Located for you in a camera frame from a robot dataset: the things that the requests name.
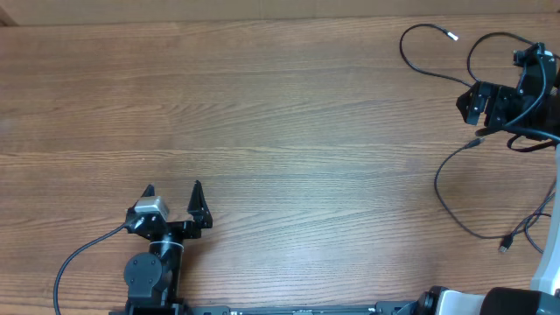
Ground black usb cable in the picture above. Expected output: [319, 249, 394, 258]
[433, 136, 508, 241]
[398, 23, 537, 88]

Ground black cable bundle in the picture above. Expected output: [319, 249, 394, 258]
[498, 177, 560, 255]

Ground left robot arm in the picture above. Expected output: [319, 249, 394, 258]
[123, 181, 213, 315]

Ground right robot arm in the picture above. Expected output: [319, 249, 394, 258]
[400, 42, 559, 315]

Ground cardboard wall panel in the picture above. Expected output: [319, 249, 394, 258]
[1, 0, 559, 26]

